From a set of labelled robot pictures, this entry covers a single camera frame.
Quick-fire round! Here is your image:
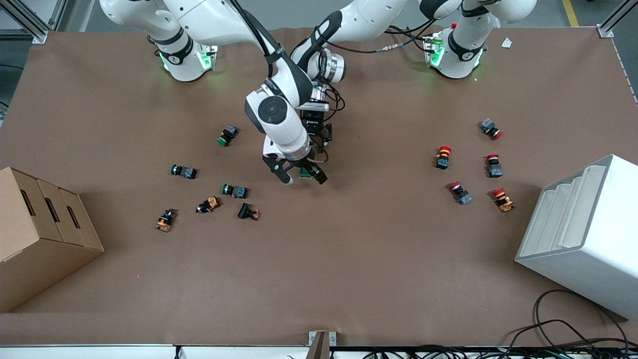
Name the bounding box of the brown table mat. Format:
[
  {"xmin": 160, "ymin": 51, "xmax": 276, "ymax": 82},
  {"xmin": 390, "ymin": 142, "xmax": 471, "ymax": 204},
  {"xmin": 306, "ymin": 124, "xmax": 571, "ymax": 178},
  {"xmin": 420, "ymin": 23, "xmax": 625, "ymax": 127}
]
[{"xmin": 0, "ymin": 25, "xmax": 638, "ymax": 347}]

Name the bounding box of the brown cardboard box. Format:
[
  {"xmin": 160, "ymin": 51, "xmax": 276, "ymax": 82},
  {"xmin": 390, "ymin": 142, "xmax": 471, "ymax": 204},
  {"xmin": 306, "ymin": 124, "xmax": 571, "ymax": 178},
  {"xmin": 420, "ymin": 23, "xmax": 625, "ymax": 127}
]
[{"xmin": 0, "ymin": 166, "xmax": 105, "ymax": 314}]

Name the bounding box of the white stepped plastic bin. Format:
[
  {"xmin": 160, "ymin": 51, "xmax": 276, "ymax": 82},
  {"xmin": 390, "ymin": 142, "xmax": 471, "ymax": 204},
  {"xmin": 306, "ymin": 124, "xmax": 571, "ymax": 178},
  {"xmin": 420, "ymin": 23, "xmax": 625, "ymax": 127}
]
[{"xmin": 515, "ymin": 154, "xmax": 638, "ymax": 321}]

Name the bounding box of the black switch orange block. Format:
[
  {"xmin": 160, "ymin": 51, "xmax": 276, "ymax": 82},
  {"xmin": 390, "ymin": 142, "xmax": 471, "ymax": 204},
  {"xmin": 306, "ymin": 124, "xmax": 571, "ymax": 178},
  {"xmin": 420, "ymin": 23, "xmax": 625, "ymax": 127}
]
[
  {"xmin": 195, "ymin": 196, "xmax": 221, "ymax": 214},
  {"xmin": 155, "ymin": 208, "xmax": 178, "ymax": 233}
]

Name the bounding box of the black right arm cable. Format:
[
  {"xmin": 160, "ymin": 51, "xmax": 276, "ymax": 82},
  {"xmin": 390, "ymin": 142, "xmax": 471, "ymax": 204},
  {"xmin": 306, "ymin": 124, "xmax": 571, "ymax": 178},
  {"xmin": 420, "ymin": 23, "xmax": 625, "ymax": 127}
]
[{"xmin": 227, "ymin": 0, "xmax": 287, "ymax": 63}]

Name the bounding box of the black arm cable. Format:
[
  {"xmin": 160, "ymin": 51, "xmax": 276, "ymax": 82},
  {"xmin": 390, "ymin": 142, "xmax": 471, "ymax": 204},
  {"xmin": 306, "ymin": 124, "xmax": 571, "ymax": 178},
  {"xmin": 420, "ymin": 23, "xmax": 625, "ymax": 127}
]
[
  {"xmin": 319, "ymin": 17, "xmax": 449, "ymax": 123},
  {"xmin": 227, "ymin": 0, "xmax": 287, "ymax": 63}
]

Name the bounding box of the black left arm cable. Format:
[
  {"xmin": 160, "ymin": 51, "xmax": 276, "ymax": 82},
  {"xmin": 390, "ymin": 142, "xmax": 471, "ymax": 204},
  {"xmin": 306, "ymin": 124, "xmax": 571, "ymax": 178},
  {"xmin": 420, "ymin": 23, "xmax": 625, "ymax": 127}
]
[{"xmin": 319, "ymin": 17, "xmax": 449, "ymax": 123}]

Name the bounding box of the black base cable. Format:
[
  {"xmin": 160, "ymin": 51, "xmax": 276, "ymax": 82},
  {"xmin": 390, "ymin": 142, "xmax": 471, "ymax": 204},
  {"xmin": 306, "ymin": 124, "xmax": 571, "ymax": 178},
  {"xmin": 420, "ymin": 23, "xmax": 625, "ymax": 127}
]
[{"xmin": 386, "ymin": 24, "xmax": 439, "ymax": 53}]

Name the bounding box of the grey metal table bracket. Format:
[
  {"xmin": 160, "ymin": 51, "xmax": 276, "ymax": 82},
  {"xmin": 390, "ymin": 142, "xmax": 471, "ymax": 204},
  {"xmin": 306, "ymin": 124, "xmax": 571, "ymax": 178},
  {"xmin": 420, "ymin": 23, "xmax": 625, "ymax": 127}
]
[{"xmin": 308, "ymin": 330, "xmax": 337, "ymax": 359}]

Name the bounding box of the black looped floor cable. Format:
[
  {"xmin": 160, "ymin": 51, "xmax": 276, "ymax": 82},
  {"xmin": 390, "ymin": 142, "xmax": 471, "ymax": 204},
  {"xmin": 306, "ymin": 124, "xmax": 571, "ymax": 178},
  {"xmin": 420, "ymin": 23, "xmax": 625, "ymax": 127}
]
[{"xmin": 506, "ymin": 289, "xmax": 631, "ymax": 350}]

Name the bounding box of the white table edge rail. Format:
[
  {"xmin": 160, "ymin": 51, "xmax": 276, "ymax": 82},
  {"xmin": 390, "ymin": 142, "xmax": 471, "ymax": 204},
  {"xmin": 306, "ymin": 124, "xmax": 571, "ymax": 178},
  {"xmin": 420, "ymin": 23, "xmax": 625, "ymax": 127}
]
[{"xmin": 0, "ymin": 344, "xmax": 638, "ymax": 359}]

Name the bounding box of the aluminium frame profile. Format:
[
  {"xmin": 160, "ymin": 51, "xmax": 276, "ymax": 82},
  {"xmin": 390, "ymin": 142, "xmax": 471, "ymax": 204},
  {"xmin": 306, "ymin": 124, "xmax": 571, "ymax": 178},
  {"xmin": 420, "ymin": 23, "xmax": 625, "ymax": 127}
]
[
  {"xmin": 596, "ymin": 0, "xmax": 638, "ymax": 38},
  {"xmin": 0, "ymin": 0, "xmax": 70, "ymax": 43}
]

